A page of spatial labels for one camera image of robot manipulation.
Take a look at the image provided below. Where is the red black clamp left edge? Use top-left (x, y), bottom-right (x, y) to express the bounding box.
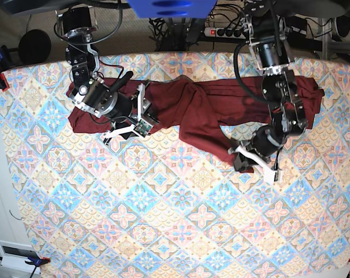
top-left (0, 46), bottom-right (10, 92)

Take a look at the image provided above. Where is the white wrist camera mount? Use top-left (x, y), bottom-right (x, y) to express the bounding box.
top-left (103, 81), bottom-right (157, 145)
top-left (228, 145), bottom-right (283, 185)

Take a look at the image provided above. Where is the white wall socket box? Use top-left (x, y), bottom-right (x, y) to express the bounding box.
top-left (0, 240), bottom-right (37, 273)

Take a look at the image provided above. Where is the maroon long-sleeve t-shirt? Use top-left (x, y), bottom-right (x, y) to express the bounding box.
top-left (68, 75), bottom-right (325, 166)

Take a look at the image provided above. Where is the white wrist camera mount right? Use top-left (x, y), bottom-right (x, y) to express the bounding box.
top-left (103, 81), bottom-right (157, 145)

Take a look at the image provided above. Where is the orange black clamp bottom left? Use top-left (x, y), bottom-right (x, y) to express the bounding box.
top-left (0, 255), bottom-right (50, 268)

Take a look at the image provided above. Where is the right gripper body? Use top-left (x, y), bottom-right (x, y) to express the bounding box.
top-left (101, 71), bottom-right (159, 127)

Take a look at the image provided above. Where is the white power strip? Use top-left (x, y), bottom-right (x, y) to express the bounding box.
top-left (203, 27), bottom-right (246, 39)

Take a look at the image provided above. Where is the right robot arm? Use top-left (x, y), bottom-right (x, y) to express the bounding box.
top-left (54, 6), bottom-right (159, 144)

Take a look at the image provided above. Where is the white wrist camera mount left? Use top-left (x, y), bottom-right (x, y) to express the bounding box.
top-left (228, 145), bottom-right (283, 185)

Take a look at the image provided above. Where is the patterned colourful tablecloth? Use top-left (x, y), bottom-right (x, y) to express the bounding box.
top-left (0, 59), bottom-right (350, 277)

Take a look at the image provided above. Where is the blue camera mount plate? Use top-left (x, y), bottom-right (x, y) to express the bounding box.
top-left (128, 0), bottom-right (217, 19)

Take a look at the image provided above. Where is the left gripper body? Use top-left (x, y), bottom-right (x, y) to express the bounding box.
top-left (232, 127), bottom-right (285, 173)

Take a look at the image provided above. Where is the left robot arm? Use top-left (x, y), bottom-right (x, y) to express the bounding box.
top-left (229, 1), bottom-right (308, 172)

